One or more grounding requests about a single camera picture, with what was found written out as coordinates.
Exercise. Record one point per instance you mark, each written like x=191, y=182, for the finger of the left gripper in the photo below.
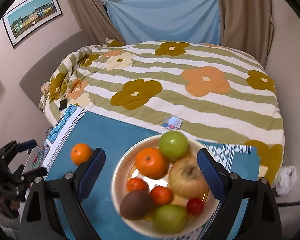
x=25, y=146
x=31, y=175

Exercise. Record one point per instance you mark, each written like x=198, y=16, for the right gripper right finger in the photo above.
x=261, y=219

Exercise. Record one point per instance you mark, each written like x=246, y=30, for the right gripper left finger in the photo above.
x=40, y=217

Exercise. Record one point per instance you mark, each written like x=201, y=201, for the large orange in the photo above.
x=150, y=162
x=80, y=153

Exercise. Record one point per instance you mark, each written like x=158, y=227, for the red cherry tomato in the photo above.
x=195, y=206

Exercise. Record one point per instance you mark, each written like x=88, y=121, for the brown kiwi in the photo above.
x=136, y=205

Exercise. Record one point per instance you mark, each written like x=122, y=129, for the cream fruit plate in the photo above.
x=126, y=169

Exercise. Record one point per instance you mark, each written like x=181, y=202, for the green apple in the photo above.
x=170, y=218
x=173, y=145

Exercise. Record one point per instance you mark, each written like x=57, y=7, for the teal patterned cloth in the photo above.
x=115, y=138

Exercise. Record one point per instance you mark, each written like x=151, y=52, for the white plastic bag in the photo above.
x=287, y=179

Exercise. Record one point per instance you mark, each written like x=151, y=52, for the grey headboard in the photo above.
x=41, y=71

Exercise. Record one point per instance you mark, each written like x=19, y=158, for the large yellow-red apple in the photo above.
x=186, y=179

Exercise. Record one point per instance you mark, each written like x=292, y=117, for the green apple in plate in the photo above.
x=170, y=218

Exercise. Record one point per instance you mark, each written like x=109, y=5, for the small mandarin in plate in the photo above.
x=137, y=184

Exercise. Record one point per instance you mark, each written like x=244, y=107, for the large orange in plate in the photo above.
x=150, y=162

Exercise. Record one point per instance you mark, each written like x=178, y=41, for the framed city picture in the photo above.
x=28, y=16

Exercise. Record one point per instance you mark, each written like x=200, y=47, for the floral striped duvet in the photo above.
x=220, y=94

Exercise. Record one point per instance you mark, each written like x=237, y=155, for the left beige curtain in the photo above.
x=94, y=21

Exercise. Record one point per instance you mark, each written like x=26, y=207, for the beige curtain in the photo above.
x=247, y=25
x=94, y=21

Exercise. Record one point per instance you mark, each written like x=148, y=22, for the right beige curtain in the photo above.
x=247, y=25

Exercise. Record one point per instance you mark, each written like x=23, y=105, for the light blue hanging sheet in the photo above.
x=195, y=21

